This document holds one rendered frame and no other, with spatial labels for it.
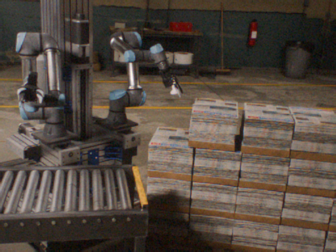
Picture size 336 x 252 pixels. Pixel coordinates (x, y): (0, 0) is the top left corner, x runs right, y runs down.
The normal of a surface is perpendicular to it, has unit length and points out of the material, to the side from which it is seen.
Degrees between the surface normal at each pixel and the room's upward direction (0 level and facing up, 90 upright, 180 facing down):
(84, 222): 90
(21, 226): 90
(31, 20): 90
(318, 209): 90
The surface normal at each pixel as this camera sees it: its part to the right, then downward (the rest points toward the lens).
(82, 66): 0.67, 0.27
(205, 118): -0.15, 0.31
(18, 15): 0.18, 0.33
